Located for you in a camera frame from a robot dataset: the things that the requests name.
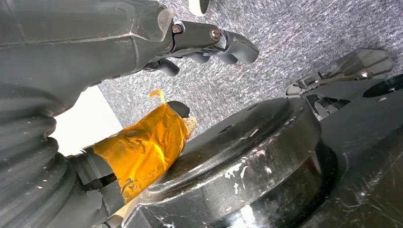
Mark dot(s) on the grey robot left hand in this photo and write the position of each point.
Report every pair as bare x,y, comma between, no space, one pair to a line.
78,47

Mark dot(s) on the white desk leg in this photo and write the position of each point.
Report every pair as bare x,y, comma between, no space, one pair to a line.
196,6

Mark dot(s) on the black robot body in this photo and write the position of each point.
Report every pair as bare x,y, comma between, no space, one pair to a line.
245,157

